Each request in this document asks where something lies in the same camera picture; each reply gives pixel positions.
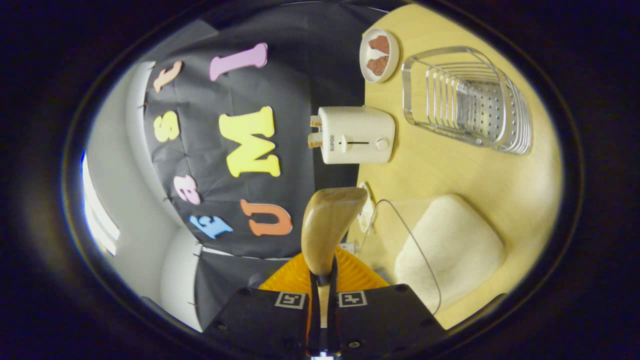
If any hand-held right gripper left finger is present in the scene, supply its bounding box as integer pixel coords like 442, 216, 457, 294
202, 250, 321, 358

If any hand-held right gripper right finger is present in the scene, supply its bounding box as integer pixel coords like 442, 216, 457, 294
325, 247, 446, 358

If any clear container of white rice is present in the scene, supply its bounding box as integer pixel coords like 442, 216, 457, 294
357, 194, 506, 317

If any wooden spoon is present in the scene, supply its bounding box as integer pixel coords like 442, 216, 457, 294
301, 187, 369, 328

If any metal wire chopstick holder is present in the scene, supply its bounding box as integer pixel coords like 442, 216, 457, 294
401, 46, 533, 156

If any white divided condiment dish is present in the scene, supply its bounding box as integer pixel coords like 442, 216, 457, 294
357, 182, 377, 233

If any white toaster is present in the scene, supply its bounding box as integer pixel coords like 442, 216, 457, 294
318, 106, 397, 165

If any large ceiling light panel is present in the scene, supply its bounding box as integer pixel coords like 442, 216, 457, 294
81, 152, 121, 256

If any black backdrop cloth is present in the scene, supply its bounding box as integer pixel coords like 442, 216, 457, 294
142, 0, 391, 321

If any white round plate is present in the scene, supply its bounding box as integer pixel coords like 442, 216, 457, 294
359, 28, 401, 84

